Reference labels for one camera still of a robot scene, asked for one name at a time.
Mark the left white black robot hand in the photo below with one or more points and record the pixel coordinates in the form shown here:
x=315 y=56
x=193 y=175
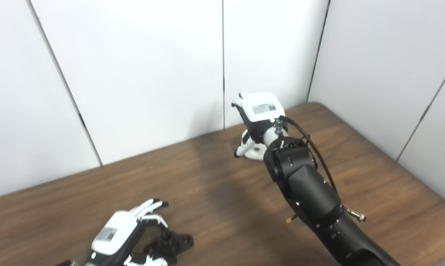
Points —
x=115 y=232

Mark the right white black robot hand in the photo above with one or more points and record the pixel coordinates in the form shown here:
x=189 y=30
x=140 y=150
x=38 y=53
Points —
x=261 y=107

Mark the black flanged holder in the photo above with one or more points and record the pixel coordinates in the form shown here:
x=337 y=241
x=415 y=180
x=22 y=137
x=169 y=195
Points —
x=174 y=242

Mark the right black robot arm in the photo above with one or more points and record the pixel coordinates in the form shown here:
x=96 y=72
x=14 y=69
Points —
x=307 y=188

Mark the round white plastic piece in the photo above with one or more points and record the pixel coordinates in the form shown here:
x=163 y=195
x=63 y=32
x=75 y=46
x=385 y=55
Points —
x=256 y=153

